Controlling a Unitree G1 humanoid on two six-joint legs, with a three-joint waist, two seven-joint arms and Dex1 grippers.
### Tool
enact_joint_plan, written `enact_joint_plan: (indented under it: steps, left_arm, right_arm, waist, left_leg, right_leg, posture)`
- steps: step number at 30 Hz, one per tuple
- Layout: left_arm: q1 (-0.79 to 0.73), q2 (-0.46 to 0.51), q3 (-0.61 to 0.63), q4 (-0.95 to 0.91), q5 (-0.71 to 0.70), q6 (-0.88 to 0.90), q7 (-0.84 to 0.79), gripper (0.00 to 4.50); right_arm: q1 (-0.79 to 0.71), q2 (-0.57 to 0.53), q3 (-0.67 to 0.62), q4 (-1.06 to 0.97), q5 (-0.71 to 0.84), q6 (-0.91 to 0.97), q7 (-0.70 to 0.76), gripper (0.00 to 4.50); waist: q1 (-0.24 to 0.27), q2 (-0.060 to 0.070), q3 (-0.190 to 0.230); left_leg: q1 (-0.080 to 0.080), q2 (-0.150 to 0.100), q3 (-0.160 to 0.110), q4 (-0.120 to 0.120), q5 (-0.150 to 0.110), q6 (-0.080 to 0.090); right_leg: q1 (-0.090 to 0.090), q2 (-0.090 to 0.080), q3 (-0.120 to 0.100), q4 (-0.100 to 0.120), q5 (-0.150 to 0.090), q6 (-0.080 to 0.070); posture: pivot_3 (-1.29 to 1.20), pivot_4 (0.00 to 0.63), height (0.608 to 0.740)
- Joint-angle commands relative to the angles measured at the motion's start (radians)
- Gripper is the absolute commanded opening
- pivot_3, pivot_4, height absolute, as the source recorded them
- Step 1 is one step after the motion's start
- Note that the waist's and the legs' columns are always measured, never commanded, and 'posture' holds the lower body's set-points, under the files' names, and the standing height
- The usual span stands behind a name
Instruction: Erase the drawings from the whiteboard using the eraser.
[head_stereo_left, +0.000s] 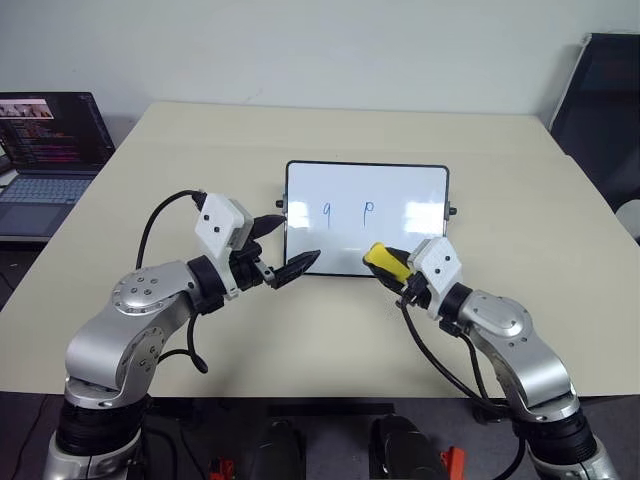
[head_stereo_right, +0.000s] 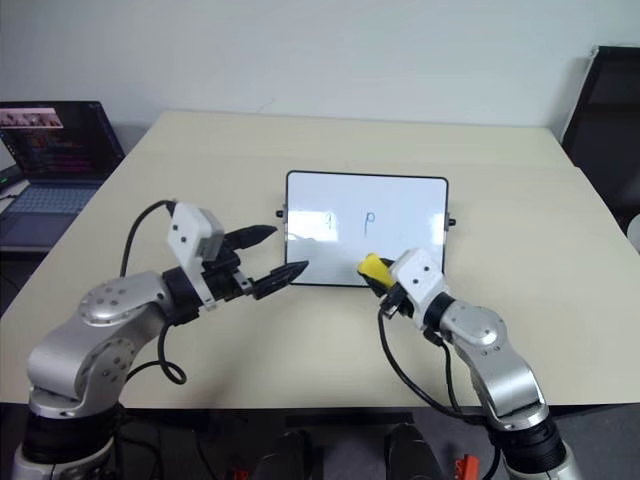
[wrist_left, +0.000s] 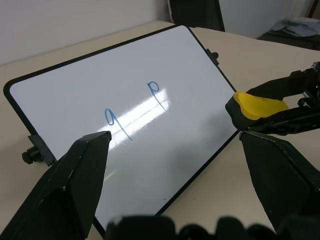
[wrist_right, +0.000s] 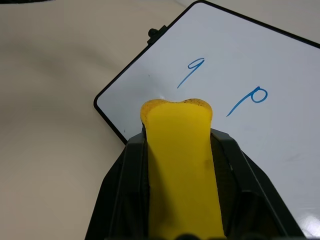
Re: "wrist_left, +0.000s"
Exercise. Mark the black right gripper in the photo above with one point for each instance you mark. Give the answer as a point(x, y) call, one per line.
point(314, 82)

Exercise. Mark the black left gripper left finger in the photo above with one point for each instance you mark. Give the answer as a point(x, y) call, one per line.
point(62, 190)

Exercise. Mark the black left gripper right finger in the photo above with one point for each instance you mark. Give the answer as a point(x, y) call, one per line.
point(282, 175)

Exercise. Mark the yellow and black eraser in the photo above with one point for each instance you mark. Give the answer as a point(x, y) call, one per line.
point(258, 105)

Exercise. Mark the black whiteboard stand knob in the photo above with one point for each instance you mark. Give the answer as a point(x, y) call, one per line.
point(33, 152)
point(214, 57)

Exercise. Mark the black-framed whiteboard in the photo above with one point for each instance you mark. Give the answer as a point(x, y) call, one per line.
point(155, 155)

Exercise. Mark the dark side table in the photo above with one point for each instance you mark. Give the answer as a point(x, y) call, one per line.
point(292, 41)

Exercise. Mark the pale crumpled cloth pile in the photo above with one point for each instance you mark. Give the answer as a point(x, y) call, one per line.
point(297, 26)

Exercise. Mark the dark chair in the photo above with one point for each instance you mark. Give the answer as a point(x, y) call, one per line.
point(197, 13)

